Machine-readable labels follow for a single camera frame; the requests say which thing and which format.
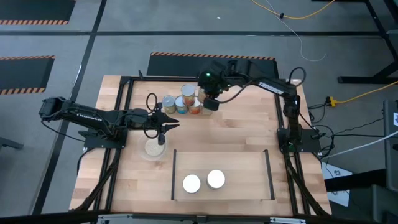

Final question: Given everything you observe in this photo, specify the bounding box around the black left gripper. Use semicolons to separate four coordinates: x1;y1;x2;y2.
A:
125;103;181;135

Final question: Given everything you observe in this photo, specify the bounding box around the white paper sheet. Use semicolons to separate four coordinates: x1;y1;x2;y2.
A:
321;161;353;208

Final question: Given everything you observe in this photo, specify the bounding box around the yellow extension cord with plug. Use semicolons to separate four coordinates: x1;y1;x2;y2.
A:
325;80;398;107

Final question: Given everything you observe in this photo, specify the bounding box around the black mat hazard-striped edge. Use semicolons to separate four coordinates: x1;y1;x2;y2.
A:
0;55;57;96
146;52;278;78
0;0;76;26

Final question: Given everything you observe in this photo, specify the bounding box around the peach label purple can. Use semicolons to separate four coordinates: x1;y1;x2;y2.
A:
182;174;202;194

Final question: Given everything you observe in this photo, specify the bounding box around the pineapple label red can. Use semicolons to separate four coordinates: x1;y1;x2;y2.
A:
188;97;203;116

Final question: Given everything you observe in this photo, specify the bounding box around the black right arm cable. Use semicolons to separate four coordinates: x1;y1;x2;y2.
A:
217;78;261;105

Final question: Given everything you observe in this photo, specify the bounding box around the black table frame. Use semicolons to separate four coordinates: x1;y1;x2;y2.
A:
70;75;332;218

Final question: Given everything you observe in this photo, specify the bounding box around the cherry label blue can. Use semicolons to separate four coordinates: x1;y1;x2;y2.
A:
174;95;189;115

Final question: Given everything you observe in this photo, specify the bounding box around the grey chair leg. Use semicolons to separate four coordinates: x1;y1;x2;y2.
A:
0;136;25;151

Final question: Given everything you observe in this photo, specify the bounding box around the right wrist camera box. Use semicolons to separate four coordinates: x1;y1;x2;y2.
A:
203;97;221;112

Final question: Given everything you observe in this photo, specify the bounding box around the black power cable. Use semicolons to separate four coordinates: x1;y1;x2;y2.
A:
310;117;385;138

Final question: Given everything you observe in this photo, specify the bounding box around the thick white cable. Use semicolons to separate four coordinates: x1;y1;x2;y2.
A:
321;129;398;160

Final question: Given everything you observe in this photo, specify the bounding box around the black desk leg frame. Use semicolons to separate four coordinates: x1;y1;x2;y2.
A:
336;0;398;85

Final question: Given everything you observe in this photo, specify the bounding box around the black rig bar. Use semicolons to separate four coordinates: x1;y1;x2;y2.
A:
0;210;398;224

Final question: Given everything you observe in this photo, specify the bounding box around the beans label can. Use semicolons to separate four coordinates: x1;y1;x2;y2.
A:
197;87;208;104

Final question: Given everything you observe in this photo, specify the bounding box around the long yellow cable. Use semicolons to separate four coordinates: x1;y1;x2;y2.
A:
249;0;337;21

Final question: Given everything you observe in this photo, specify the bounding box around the wooden shelf with black legs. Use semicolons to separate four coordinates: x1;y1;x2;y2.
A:
170;149;276;202

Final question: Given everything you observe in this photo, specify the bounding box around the tomato label can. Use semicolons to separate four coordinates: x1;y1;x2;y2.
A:
206;169;226;190

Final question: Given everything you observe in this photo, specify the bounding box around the corn label can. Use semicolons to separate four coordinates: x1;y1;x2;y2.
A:
180;83;197;106

